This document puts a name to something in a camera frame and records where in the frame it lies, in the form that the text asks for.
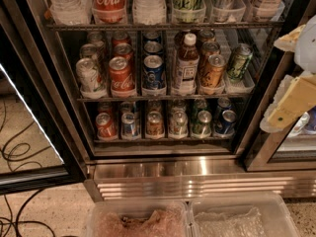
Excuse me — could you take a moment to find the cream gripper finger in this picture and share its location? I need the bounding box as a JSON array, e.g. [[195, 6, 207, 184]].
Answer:
[[274, 24, 305, 52], [260, 74, 316, 133]]

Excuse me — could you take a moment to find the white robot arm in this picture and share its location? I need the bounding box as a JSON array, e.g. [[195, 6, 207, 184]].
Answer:
[[260, 16, 316, 133]]

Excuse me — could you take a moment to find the green can middle shelf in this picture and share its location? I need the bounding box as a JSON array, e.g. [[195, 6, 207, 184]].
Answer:
[[227, 43, 253, 82]]

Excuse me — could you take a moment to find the orange can shelf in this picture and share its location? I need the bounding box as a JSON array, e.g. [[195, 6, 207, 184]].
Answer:
[[146, 111, 164, 136], [199, 41, 221, 67], [200, 54, 227, 88]]

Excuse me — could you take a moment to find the orange can front middle shelf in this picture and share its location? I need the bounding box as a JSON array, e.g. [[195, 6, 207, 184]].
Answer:
[[200, 54, 227, 88]]

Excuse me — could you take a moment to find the white green can bottom shelf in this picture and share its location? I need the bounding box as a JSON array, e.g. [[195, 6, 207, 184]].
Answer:
[[170, 111, 188, 138]]

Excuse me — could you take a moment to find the blue Pepsi can front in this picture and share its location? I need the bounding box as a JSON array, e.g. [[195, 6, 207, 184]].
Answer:
[[143, 55, 164, 90]]

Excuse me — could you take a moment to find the orange can bottom shelf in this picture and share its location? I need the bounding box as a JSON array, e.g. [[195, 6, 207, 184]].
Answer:
[[146, 111, 164, 136]]

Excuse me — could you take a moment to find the red coca-cola can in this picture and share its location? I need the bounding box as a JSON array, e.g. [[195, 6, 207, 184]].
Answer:
[[109, 56, 134, 92], [114, 43, 134, 63]]

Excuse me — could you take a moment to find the red Coca-Cola can front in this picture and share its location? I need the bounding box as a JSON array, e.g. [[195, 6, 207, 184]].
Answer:
[[109, 56, 134, 92]]

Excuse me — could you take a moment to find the red can bottom shelf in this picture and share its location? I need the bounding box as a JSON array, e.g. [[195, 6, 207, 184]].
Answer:
[[96, 113, 117, 139]]

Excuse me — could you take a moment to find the steel fridge bottom grille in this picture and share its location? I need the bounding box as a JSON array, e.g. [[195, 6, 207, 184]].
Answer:
[[84, 157, 316, 201]]

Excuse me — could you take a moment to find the white can front middle shelf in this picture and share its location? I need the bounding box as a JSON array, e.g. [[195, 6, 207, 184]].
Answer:
[[76, 58, 105, 93]]

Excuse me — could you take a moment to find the open fridge glass door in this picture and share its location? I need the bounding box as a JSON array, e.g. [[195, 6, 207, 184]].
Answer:
[[0, 0, 86, 195]]

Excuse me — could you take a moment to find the tea bottle white cap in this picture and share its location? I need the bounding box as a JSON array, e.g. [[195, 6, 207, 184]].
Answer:
[[174, 33, 199, 89]]

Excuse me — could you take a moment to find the plastic bin with clear wrap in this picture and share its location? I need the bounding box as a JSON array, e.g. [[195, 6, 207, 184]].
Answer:
[[189, 192, 300, 237]]

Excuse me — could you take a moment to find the clear water bottle middle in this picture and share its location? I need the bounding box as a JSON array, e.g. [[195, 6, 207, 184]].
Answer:
[[132, 0, 167, 25]]

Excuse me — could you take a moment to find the clear water bottle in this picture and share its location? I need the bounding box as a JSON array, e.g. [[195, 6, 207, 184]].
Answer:
[[49, 0, 92, 26], [132, 0, 167, 25]]

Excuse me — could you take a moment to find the plastic bin with pink wrap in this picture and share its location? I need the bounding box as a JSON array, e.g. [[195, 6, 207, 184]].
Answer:
[[84, 199, 192, 237]]

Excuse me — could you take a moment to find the clear water bottle left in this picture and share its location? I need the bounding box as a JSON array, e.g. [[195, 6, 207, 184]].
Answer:
[[49, 0, 92, 26]]

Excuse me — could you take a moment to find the top wire shelf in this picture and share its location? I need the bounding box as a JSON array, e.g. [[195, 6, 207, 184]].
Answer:
[[47, 21, 284, 32]]

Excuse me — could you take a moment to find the wire shelf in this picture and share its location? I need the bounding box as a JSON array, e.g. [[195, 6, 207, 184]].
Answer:
[[77, 93, 253, 103], [47, 21, 284, 32]]

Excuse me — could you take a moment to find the middle wire shelf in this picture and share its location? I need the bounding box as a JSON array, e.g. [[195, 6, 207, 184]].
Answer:
[[77, 93, 253, 103]]

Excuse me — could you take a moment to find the black floor cable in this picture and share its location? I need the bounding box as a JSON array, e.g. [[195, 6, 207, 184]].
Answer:
[[0, 97, 57, 237]]

